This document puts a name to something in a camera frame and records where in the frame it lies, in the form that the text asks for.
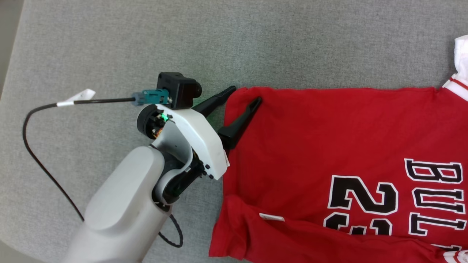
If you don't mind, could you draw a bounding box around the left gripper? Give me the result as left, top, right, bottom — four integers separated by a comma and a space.
137, 86, 263, 181

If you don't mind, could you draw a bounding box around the red white jersey shirt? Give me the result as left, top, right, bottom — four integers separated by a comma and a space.
208, 35, 468, 263

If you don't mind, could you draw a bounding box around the teal cable connector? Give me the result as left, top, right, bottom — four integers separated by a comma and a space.
132, 89, 172, 107

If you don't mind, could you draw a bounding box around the black twisted cable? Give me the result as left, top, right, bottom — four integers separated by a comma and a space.
158, 213, 184, 248

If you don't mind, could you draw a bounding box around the white cable label tag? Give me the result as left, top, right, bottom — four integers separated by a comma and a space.
56, 89, 96, 108

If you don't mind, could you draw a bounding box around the thin black camera cable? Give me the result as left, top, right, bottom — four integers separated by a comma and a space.
22, 96, 135, 222

